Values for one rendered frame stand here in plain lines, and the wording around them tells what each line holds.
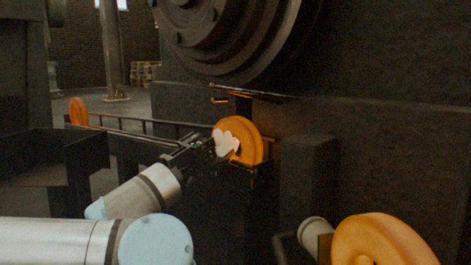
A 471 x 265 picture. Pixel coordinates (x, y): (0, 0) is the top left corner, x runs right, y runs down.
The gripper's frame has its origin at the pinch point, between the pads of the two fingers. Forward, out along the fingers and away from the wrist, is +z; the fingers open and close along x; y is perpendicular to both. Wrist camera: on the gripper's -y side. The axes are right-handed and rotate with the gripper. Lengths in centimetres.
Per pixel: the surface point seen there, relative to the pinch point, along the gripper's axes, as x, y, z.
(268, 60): -12.8, 20.3, 2.7
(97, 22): 1003, 12, 404
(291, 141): -19.4, 5.8, -2.4
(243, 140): -3.9, 1.9, -0.7
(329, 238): -34.7, 2.2, -17.4
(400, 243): -44.5, 9.6, -20.3
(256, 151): -7.5, -0.4, -0.7
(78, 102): 106, 0, 0
